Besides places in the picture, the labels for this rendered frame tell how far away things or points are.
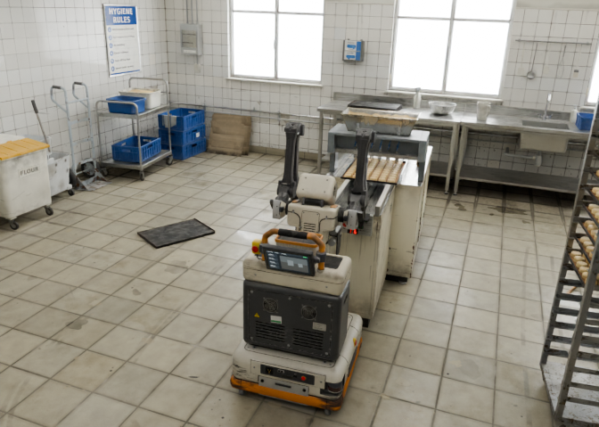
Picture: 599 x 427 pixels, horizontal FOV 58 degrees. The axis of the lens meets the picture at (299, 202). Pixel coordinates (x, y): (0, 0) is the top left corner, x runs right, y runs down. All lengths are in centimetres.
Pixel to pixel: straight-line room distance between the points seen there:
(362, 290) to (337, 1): 454
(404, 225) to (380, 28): 359
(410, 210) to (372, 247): 71
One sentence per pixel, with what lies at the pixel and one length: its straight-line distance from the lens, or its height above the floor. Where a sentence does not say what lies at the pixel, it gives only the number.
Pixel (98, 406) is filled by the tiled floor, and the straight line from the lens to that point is 328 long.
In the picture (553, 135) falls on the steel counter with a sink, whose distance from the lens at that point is 645.
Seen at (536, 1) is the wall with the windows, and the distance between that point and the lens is 702.
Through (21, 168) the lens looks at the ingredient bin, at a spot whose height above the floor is 57.
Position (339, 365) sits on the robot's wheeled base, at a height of 28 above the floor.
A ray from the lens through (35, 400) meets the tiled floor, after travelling 343.
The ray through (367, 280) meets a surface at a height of 37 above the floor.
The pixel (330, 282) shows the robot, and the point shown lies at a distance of 272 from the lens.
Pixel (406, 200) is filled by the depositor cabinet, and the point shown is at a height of 72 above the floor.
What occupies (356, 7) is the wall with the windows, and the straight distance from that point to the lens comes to 726.
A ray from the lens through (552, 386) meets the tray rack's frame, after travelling 340.
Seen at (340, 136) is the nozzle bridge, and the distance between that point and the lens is 413.
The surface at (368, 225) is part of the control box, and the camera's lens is 341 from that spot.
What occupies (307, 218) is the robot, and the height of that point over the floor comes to 95.
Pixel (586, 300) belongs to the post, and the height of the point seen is 81.
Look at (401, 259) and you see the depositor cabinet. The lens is 427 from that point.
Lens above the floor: 206
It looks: 20 degrees down
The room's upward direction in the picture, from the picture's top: 2 degrees clockwise
